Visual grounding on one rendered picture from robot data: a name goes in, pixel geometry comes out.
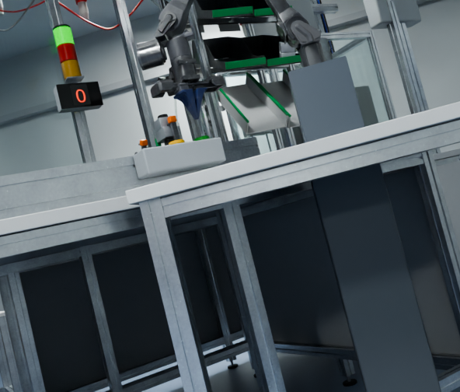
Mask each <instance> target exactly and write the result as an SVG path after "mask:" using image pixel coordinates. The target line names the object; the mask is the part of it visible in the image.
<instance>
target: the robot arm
mask: <svg viewBox="0 0 460 392"><path fill-rule="evenodd" d="M193 2H194V0H172V1H171V2H169V3H168V4H167V5H166V7H165V8H164V9H163V10H162V11H161V13H160V15H159V26H158V28H157V30H156V32H155V38H156V39H154V40H150V41H146V42H141V43H138V44H137V56H138V61H139V64H140V66H141V69H142V70H143V71H145V70H148V69H151V68H156V67H159V66H162V65H164V63H166V60H167V56H166V51H165V47H166V48H167V51H168V54H169V60H170V63H171V67H170V68H169V76H166V77H159V78H158V80H157V83H155V84H154V85H153V86H152V87H151V90H150V91H151V95H152V98H153V99H154V98H161V97H164V95H165V94H166V92H167V94H168V96H174V97H173V99H178V100H179V101H181V102H182V103H183V104H184V105H185V107H186V108H187V109H188V111H189V112H190V114H191V115H192V117H193V119H194V120H197V119H199V116H200V106H201V101H202V98H203V95H204V93H213V92H216V91H218V90H219V89H220V88H221V87H223V86H224V85H225V79H224V78H223V77H222V76H221V75H210V76H208V77H207V78H206V79H205V80H204V81H199V79H200V74H199V75H197V72H196V69H195V65H194V64H195V63H197V61H196V58H193V57H192V54H191V50H190V45H189V42H188V41H190V40H195V36H194V34H193V33H192V32H190V31H188V30H187V29H185V27H186V23H187V20H188V17H189V13H190V8H191V5H192V4H193ZM265 2H266V3H267V4H268V5H269V7H270V9H271V10H272V12H273V13H274V15H275V16H276V17H277V19H278V23H277V32H278V33H279V35H280V36H281V37H282V38H283V40H284V44H286V43H288V44H289V45H290V46H291V47H295V48H296V50H297V51H298V53H299V54H300V57H301V63H302V66H303V68H304V67H307V66H310V65H315V64H318V63H321V62H324V61H326V59H325V56H324V53H323V50H322V45H321V44H320V42H319V41H320V37H321V31H320V30H317V29H316V28H314V27H312V26H310V25H309V23H308V21H307V20H306V19H305V18H304V17H303V16H302V15H301V14H300V13H299V12H297V11H296V10H294V9H293V8H292V7H290V6H289V4H288V3H287V2H286V0H265Z"/></svg>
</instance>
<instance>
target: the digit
mask: <svg viewBox="0 0 460 392"><path fill-rule="evenodd" d="M70 89H71V95H72V99H73V102H74V105H75V106H78V105H86V104H91V102H90V98H89V93H88V90H87V85H86V84H80V85H70Z"/></svg>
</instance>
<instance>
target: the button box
mask: <svg viewBox="0 0 460 392"><path fill-rule="evenodd" d="M133 157H134V164H135V167H136V170H137V174H138V179H139V180H142V179H146V178H151V177H159V176H164V175H168V174H173V173H181V172H186V171H191V170H199V169H203V168H208V167H213V166H216V165H218V164H219V163H222V162H224V161H225V160H226V157H225V151H224V148H223V145H222V141H221V138H219V137H217V138H208V139H202V140H199V141H194V142H181V143H176V144H173V145H163V146H158V147H152V148H143V149H142V150H141V151H140V152H138V153H137V154H135V155H134V156H133Z"/></svg>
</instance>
